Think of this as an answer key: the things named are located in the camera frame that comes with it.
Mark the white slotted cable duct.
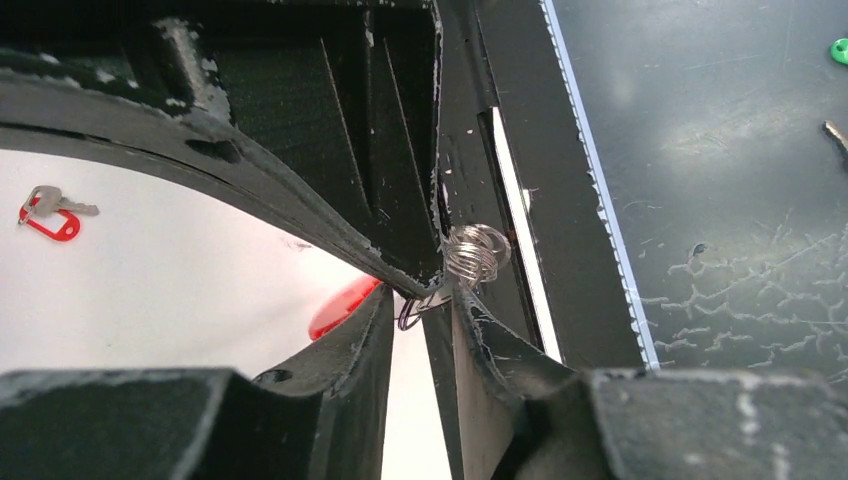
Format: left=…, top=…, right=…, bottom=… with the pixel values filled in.
left=540, top=0, right=661, bottom=371

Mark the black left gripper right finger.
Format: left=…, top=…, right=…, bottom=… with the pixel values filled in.
left=450, top=286, right=847, bottom=479

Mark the key with red tag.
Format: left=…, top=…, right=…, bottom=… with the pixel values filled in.
left=17, top=185, right=100, bottom=242

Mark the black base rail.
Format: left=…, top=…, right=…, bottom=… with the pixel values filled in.
left=437, top=1, right=645, bottom=369

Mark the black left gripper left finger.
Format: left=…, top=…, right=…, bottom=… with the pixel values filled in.
left=1, top=286, right=394, bottom=479

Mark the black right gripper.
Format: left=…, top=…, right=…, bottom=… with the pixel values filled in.
left=1, top=1, right=443, bottom=298

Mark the green plastic piece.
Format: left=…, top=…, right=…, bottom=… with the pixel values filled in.
left=830, top=38, right=848, bottom=65

